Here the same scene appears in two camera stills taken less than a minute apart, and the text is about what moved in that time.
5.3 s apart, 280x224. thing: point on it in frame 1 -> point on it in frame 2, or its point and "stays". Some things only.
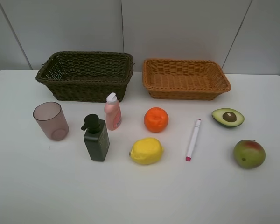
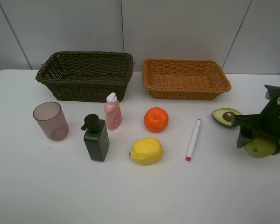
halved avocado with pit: [228, 117] stays
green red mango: [249, 154] -> [260, 146]
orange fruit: [156, 119] stays
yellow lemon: [146, 151] stays
